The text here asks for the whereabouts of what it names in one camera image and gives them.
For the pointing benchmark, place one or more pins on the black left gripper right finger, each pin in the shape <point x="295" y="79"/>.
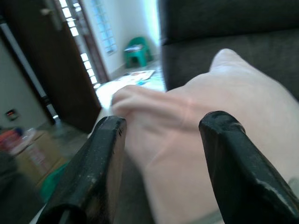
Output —
<point x="233" y="163"/>

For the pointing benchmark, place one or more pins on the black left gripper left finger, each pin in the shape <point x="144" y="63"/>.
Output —
<point x="93" y="163"/>

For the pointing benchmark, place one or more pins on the pink pillow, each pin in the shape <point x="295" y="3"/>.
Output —
<point x="163" y="163"/>

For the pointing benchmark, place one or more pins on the small teal floor toy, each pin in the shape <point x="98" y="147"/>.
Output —
<point x="140" y="82"/>

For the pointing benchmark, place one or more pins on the colourful floor mat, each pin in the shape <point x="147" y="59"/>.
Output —
<point x="140" y="75"/>

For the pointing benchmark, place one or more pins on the dark brown fabric sofa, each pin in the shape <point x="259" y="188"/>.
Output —
<point x="233" y="23"/>

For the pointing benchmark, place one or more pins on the green waste basket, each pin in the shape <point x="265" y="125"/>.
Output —
<point x="52" y="182"/>

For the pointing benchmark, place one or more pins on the cardboard box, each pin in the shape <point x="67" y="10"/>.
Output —
<point x="39" y="158"/>

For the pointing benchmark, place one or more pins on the clear plastic bag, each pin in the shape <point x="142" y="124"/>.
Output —
<point x="29" y="135"/>

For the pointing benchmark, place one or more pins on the dark brown fabric armchair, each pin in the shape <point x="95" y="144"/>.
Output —
<point x="16" y="198"/>

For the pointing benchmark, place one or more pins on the red snack package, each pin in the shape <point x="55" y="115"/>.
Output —
<point x="9" y="140"/>

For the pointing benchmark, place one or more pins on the dark wooden door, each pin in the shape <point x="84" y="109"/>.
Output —
<point x="58" y="70"/>

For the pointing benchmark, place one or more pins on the green plastic stool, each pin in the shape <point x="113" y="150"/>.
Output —
<point x="137" y="56"/>

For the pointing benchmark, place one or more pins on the white framed window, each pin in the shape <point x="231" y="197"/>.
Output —
<point x="105" y="28"/>

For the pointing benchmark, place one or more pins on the white wall power socket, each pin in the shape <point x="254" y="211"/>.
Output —
<point x="11" y="114"/>

